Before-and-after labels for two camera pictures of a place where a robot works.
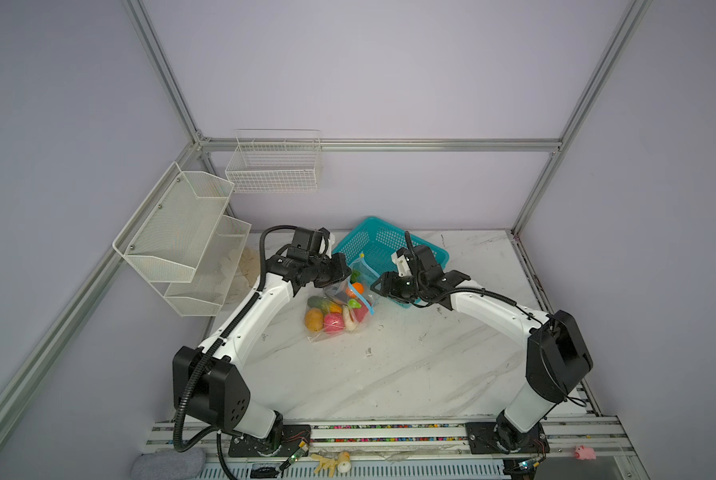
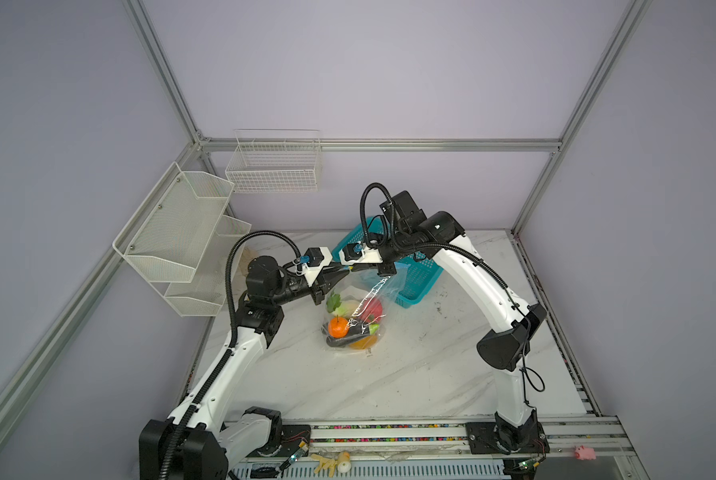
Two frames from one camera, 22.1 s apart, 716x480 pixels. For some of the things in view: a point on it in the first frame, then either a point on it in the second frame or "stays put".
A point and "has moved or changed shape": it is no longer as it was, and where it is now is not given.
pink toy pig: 584,453 stays put
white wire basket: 275,160 stays put
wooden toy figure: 342,462 stays put
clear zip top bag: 345,305 has moved or changed shape
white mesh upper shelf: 167,237 stays put
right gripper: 388,281 → 383,269
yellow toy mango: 314,319 → 364,343
